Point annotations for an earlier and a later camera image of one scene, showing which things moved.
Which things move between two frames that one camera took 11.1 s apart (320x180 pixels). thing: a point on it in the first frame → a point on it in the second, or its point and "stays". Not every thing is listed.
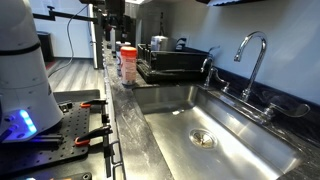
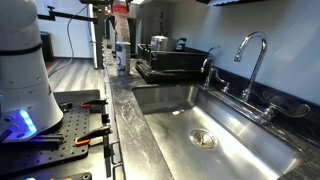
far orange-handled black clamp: [89, 103] stays
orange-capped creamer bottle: [128, 65] → [120, 10]
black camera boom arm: [67, 15] stays
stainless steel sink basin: [201, 134] stays
